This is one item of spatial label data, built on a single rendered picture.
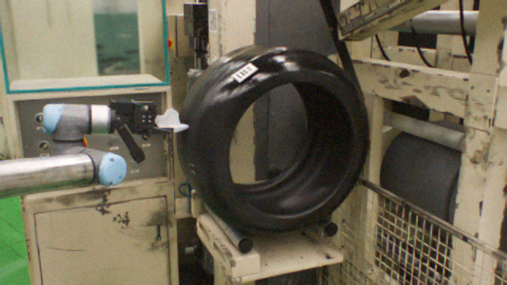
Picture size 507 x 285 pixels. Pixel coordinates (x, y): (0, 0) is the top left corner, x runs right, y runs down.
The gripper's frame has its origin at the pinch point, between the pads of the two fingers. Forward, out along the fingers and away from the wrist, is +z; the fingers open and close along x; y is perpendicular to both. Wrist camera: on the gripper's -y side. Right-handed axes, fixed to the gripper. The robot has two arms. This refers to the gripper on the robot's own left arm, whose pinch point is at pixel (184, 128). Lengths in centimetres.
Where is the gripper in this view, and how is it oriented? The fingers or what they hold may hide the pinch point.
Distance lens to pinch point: 138.9
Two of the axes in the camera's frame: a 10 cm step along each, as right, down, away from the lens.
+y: 1.0, -9.7, -2.4
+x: -3.7, -2.6, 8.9
